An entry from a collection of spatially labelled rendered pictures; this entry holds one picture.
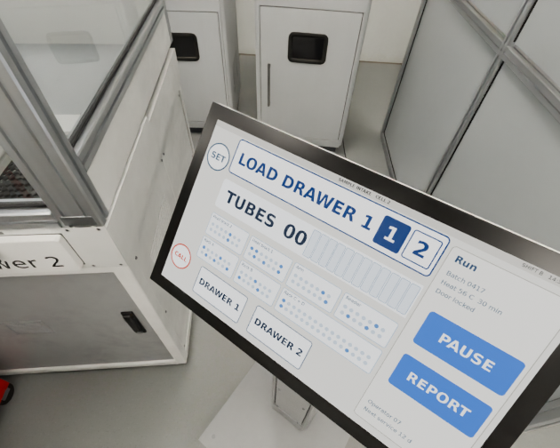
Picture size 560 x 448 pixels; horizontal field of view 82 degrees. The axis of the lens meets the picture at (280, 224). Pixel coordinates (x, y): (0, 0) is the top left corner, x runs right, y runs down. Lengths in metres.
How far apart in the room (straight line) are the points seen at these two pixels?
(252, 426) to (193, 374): 0.32
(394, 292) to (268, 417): 1.08
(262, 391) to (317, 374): 0.98
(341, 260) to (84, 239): 0.55
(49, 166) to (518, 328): 0.68
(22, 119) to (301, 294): 0.46
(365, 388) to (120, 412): 1.24
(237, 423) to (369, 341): 1.05
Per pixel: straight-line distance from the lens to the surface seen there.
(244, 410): 1.43
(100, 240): 0.77
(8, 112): 0.60
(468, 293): 0.41
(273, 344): 0.48
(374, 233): 0.40
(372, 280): 0.41
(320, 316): 0.44
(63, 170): 0.64
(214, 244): 0.49
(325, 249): 0.41
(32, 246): 0.81
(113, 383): 1.62
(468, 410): 0.45
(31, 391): 1.76
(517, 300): 0.41
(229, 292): 0.49
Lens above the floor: 1.44
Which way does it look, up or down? 50 degrees down
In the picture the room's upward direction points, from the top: 3 degrees clockwise
